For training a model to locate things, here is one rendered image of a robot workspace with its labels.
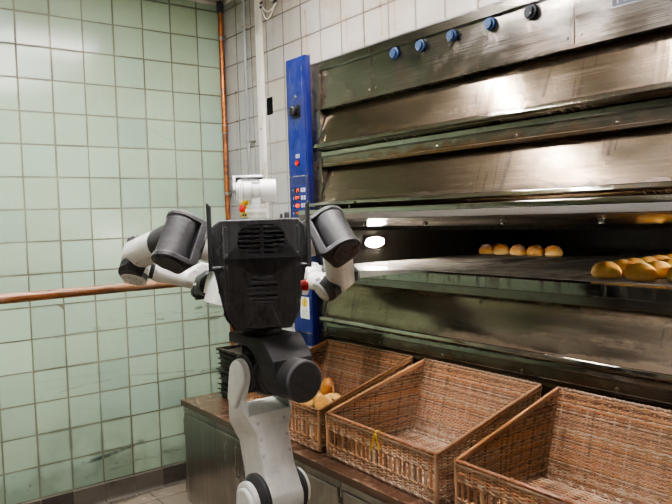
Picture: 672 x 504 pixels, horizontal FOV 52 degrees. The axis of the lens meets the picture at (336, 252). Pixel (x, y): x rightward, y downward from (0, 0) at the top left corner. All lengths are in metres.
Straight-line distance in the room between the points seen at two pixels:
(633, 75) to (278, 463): 1.47
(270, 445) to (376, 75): 1.59
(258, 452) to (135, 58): 2.38
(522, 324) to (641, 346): 0.42
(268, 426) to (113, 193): 1.96
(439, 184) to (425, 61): 0.47
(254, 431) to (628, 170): 1.28
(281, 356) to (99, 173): 2.02
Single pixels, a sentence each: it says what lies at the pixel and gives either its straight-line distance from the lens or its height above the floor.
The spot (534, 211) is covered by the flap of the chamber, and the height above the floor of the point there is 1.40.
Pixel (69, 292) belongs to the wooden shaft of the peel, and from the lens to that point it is 2.27.
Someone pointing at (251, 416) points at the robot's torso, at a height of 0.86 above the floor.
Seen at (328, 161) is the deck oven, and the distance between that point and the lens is 3.11.
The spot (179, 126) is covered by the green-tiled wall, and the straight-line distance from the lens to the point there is 3.81.
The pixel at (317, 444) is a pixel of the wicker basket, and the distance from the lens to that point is 2.50.
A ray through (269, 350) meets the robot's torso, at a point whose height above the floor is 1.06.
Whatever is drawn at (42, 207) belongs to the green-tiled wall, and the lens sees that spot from 3.54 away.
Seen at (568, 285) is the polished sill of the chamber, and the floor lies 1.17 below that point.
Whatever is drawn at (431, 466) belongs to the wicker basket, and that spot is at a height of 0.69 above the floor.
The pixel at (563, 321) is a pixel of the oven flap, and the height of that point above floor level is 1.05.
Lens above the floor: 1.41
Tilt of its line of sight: 3 degrees down
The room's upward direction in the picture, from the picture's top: 2 degrees counter-clockwise
